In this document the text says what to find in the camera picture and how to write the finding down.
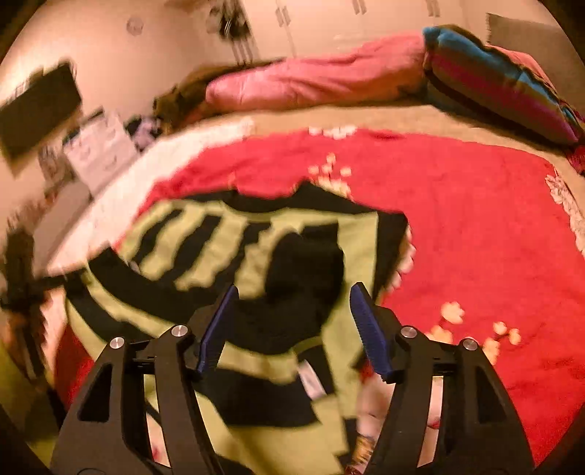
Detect pile of clothes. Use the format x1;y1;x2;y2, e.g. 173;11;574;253
124;115;164;152

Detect white wardrobe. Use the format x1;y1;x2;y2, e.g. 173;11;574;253
241;0;492;61

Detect hanging bags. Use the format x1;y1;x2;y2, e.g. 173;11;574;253
205;0;254;62

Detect green black striped frog sweater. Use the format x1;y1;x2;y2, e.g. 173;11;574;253
64;183;412;475

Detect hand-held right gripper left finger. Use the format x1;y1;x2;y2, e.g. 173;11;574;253
50;284;239;475

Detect red floral blanket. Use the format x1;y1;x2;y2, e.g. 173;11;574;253
55;128;585;467

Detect brown furry coat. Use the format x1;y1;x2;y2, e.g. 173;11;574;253
152;58;285;134

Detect multicolour striped blanket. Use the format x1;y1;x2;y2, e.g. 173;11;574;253
421;25;582;148

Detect white drawer cabinet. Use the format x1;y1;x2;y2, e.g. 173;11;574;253
63;109;139;193

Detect black flat television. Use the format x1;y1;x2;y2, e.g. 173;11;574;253
0;60;84;162

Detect pink quilt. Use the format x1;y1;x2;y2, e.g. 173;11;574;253
205;33;431;116

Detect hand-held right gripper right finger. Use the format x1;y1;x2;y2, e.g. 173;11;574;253
348;282;535;475

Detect yellow green mat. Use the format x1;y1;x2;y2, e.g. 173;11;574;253
0;338;62;462

